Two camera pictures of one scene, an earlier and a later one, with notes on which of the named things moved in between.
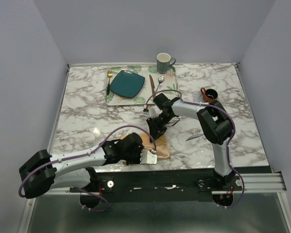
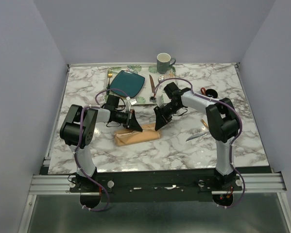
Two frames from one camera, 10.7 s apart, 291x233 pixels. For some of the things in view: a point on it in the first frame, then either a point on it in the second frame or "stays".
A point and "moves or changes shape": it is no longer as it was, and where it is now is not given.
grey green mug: x=163 y=60 stays
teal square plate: x=128 y=84 stays
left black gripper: x=138 y=160 → x=134 y=124
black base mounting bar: x=158 y=186 stays
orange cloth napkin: x=162 y=149 moves or changes shape
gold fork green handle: x=110 y=74 stays
